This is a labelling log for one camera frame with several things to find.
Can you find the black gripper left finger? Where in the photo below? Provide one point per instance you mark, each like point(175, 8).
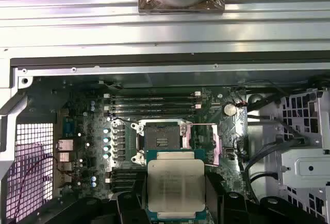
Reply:
point(131, 208)

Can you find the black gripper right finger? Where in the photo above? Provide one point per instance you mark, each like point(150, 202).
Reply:
point(232, 208)

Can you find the silver-topped CPU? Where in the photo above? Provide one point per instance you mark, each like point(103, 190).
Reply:
point(175, 182)

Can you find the metal socket cover frame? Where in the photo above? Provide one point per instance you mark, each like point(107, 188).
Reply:
point(216, 144)

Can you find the black RAM slot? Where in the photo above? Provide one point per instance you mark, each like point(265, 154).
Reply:
point(154, 105)
point(123, 172)
point(154, 100)
point(123, 178)
point(154, 96)
point(154, 110)

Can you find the CPU socket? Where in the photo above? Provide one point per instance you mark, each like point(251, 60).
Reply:
point(159, 136)

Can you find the silver disk bay cage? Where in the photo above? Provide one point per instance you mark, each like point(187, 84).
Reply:
point(304, 167)

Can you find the metal I/O port block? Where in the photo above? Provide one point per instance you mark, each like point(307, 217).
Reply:
point(65, 154)

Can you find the green motherboard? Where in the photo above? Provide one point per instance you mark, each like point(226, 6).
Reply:
point(87, 131)

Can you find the round coin battery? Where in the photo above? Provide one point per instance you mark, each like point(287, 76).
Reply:
point(229, 109)

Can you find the open black PC case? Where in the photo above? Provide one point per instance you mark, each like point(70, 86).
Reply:
point(154, 69)

